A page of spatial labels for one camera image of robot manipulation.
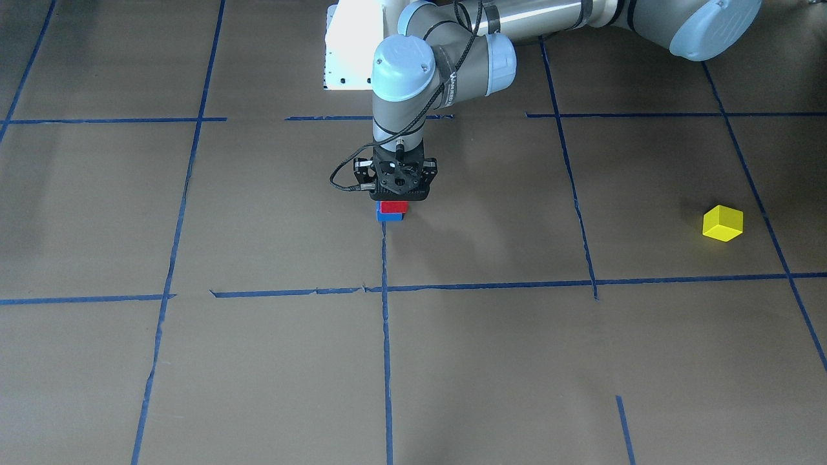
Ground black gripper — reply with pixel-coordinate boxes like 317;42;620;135
353;145;438;202

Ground red wooden cube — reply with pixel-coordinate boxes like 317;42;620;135
378;201;410;214

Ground blue wooden cube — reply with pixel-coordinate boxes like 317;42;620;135
375;202;404;223

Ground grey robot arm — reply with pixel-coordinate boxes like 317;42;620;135
339;1;762;202

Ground yellow wooden cube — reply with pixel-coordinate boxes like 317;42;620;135
701;204;744;242

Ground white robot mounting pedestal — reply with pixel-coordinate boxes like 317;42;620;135
323;1;411;91

